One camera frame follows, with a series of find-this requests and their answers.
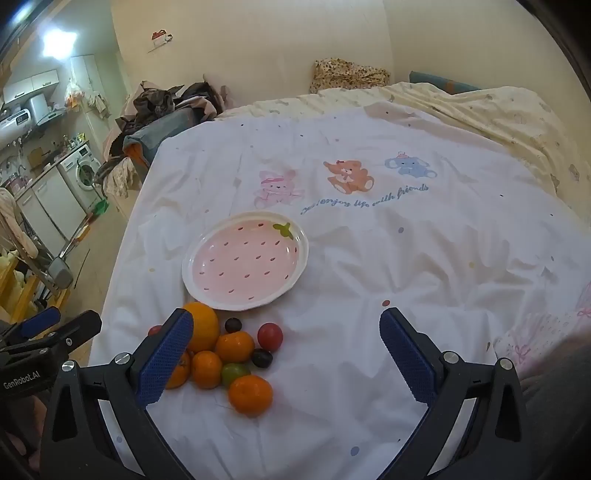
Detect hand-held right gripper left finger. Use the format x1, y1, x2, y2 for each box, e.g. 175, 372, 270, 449
39, 308, 197, 480

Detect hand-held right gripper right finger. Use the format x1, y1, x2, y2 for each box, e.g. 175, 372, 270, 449
379, 307, 532, 480

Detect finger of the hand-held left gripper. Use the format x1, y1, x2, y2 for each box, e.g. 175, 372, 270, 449
0, 305, 62, 344
0, 310, 102, 367

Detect small mandarin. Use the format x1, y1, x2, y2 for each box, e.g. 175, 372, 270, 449
164, 351, 192, 389
228, 375, 273, 417
215, 331, 256, 364
191, 351, 223, 388

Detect large orange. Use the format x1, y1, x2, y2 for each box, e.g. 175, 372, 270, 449
183, 302, 221, 354

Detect pink strawberry-print plate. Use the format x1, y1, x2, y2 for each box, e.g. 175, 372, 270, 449
181, 211, 310, 311

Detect grey padded seat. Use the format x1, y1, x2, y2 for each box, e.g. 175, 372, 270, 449
46, 256, 75, 289

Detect pale hanging towel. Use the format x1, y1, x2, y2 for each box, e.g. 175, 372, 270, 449
0, 187, 40, 257

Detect white animal-print blanket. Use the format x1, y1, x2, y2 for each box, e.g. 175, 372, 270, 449
88, 99, 591, 480

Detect white floor cabinets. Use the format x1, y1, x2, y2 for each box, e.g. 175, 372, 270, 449
16, 168, 86, 241

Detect pink bow-print cloth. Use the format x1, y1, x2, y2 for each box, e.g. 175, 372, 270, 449
494, 281, 591, 374

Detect white washing machine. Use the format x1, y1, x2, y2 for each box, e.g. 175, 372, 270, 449
58, 143, 105, 210

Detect grey cloth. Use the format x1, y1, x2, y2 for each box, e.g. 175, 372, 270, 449
522, 342, 591, 462

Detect white water heater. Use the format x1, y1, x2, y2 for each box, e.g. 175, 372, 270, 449
18, 93, 51, 127

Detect teal cushion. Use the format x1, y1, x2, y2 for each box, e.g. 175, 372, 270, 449
122, 111, 199, 169

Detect pile of clothes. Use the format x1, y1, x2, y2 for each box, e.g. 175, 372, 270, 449
102, 80, 236, 199

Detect tall white cabinet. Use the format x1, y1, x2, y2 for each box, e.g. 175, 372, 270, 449
69, 54, 112, 134

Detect pale yellow quilt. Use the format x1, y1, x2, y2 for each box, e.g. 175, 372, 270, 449
215, 82, 580, 195

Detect ceiling light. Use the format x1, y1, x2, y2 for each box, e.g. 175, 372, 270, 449
41, 28, 77, 58

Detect blue pillow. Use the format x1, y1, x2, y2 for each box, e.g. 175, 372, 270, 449
409, 71, 483, 94

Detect yellow wooden frame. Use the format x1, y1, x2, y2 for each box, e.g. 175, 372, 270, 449
0, 249, 33, 324

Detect white wall cabinets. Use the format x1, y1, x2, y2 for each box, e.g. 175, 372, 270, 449
2, 69, 61, 104

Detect red wall hook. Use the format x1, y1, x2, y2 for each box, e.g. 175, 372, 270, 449
148, 29, 174, 52

